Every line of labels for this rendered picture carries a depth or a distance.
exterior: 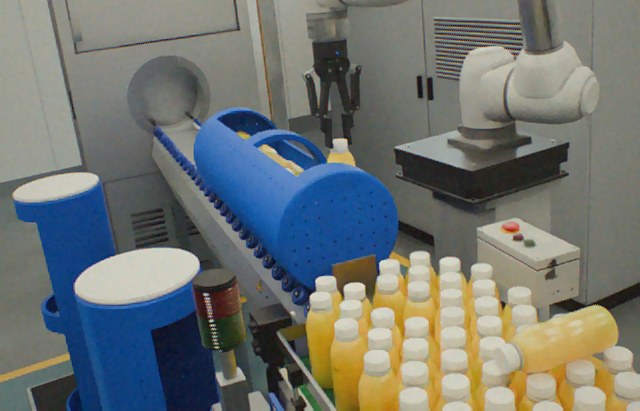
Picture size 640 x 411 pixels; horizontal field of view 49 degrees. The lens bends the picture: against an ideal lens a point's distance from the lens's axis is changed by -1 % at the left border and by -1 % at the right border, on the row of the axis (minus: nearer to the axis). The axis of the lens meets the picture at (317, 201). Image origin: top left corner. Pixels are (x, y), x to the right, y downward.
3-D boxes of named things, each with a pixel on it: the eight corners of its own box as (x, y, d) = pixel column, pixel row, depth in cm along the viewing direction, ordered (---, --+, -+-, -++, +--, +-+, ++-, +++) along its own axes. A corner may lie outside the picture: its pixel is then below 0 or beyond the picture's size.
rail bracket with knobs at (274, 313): (294, 342, 150) (289, 299, 146) (306, 358, 143) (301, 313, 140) (250, 355, 147) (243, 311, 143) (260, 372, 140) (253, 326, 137)
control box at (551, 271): (516, 260, 153) (516, 216, 150) (579, 296, 135) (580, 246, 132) (477, 271, 150) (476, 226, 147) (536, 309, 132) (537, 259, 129)
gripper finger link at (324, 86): (333, 68, 151) (327, 67, 151) (328, 119, 154) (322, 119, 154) (326, 66, 155) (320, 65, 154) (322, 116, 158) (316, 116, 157)
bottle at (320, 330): (351, 372, 137) (343, 296, 131) (341, 391, 131) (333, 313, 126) (318, 369, 139) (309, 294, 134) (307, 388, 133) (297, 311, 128)
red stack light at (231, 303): (235, 294, 103) (231, 270, 102) (247, 312, 98) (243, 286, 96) (192, 305, 101) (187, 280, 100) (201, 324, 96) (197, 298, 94)
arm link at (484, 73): (480, 114, 217) (477, 42, 210) (533, 119, 204) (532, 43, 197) (449, 126, 207) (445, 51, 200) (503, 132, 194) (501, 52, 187)
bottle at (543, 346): (603, 296, 102) (509, 327, 97) (627, 338, 99) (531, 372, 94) (581, 314, 107) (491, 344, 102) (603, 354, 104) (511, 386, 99)
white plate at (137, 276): (61, 308, 145) (62, 313, 145) (195, 290, 147) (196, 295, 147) (87, 256, 171) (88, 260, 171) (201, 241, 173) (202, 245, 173)
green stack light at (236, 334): (239, 324, 105) (235, 294, 103) (251, 343, 99) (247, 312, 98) (197, 335, 103) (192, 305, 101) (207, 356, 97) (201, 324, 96)
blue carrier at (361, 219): (281, 183, 241) (272, 100, 231) (402, 278, 162) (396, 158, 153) (199, 200, 232) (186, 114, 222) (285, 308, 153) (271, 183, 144)
